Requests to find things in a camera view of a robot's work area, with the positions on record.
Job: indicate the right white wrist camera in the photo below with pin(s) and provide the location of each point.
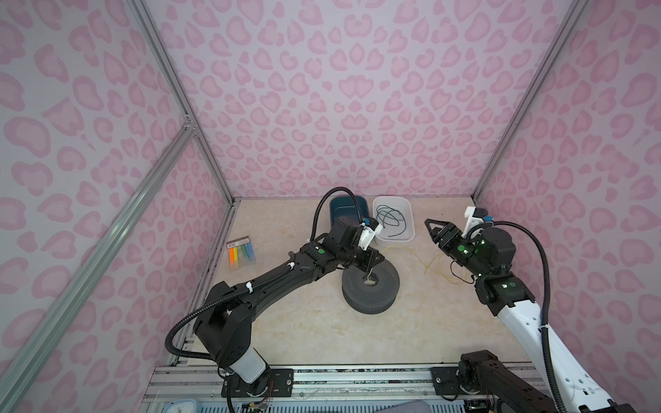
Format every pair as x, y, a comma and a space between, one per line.
475, 216

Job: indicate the black perforated cable spool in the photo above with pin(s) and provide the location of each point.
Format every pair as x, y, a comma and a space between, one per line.
371, 293

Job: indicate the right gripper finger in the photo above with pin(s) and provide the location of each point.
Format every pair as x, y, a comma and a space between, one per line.
437, 227
446, 236

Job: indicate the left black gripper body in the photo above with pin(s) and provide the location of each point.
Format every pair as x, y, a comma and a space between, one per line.
354, 255

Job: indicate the left aluminium frame strut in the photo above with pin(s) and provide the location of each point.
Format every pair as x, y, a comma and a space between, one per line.
155, 43

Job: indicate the dark teal plastic tray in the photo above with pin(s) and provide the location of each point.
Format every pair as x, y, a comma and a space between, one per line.
343, 206

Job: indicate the right aluminium frame strut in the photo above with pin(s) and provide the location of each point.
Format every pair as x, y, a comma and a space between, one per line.
562, 38

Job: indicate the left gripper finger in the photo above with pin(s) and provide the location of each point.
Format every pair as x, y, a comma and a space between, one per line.
368, 278
375, 259

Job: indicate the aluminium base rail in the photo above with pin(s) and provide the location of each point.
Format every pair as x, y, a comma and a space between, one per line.
320, 388

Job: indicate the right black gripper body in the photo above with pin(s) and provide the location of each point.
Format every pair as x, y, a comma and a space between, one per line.
466, 254

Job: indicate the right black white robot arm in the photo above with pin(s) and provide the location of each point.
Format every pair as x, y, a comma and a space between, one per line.
571, 388

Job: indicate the white plastic tray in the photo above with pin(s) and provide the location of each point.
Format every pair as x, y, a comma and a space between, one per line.
395, 214

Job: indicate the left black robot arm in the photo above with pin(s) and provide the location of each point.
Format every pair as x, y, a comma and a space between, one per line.
221, 329

